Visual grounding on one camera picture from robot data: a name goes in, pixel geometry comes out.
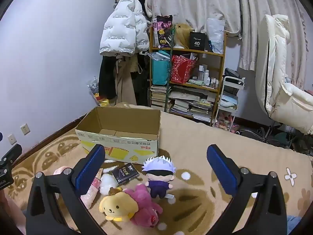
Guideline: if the white trolley cart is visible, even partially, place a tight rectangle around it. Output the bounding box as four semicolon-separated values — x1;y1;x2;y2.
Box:
213;76;245;131

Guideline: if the white puffer jacket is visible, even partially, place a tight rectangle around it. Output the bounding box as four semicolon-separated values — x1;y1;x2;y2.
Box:
99;0;150;56

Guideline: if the wooden shelf unit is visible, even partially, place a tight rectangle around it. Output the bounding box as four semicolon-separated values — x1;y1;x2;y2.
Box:
148;26;227;128

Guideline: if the white padded chair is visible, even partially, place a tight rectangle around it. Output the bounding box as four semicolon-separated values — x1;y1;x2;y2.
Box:
254;14;313;136

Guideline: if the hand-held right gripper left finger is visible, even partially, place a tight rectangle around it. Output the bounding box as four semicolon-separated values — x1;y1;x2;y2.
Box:
26;144;108;235

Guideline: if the white plastic bag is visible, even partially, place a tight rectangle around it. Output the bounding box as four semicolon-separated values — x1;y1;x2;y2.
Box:
206;18;225;54

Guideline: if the pink bear plush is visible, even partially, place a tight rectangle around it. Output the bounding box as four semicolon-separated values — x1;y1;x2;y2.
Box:
125;183;163;229

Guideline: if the red patterned gift bag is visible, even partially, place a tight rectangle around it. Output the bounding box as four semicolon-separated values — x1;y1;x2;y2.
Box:
170;55;197;84

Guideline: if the black tissue pack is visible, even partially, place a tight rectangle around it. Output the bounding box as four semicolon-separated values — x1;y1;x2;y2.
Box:
112;163;139;186

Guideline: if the blue cloth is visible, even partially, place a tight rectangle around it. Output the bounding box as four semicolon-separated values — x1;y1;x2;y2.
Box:
287;215;304;235

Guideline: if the beige hanging coat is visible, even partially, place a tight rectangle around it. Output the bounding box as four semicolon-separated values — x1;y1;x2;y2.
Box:
114;53;141;105

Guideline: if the person's left forearm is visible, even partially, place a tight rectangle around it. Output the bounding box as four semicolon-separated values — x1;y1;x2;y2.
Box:
0;193;27;235

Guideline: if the pile of magazines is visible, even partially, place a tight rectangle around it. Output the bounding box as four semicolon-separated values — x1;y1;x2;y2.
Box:
169;90;214;123

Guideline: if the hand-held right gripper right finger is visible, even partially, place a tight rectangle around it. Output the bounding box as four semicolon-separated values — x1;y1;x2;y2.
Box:
207;145;288;235

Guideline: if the group of cosmetic bottles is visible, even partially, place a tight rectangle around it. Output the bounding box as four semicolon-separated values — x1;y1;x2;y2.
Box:
196;65;220;89

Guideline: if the stack of books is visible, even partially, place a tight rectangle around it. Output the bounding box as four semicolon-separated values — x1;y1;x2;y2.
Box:
150;85;172;111

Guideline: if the white-haired plush doll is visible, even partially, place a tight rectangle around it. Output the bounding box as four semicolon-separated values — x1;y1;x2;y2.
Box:
141;155;175;199

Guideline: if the printed cardboard box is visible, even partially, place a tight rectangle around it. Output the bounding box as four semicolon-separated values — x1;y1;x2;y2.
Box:
75;106;162;165

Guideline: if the blonde wig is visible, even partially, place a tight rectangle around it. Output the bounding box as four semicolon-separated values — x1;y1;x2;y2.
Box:
175;23;196;50

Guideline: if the pale floral curtain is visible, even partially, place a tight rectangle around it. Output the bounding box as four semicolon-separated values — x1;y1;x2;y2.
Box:
147;0;309;72

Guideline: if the black hanging garment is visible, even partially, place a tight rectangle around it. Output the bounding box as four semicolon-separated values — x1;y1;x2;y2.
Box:
99;55;118;100

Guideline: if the beige patterned blanket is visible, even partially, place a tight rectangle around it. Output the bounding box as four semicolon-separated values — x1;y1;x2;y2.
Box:
5;103;313;235

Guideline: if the teal bag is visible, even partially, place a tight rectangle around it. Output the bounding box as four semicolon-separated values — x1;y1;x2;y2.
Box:
152;50;172;86

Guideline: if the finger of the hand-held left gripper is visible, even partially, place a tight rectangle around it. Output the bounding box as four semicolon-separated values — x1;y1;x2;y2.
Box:
1;144;22;164

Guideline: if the black box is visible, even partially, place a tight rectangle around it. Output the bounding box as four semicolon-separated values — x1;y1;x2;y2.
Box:
189;32;208;52

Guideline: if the purple and black bag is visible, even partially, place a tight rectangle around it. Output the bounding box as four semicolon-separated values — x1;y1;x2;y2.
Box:
153;15;174;49

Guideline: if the yellow dog plush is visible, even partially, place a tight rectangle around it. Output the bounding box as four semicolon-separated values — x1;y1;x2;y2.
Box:
98;187;139;223

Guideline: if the white plush keychain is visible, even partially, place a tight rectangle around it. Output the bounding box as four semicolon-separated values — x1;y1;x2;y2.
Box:
100;168;119;194

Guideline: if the plastic bag of toys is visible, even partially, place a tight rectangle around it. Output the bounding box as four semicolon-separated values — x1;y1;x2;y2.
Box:
87;77;111;107

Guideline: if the green pole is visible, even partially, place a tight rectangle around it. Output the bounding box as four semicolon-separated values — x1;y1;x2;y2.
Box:
164;28;176;113

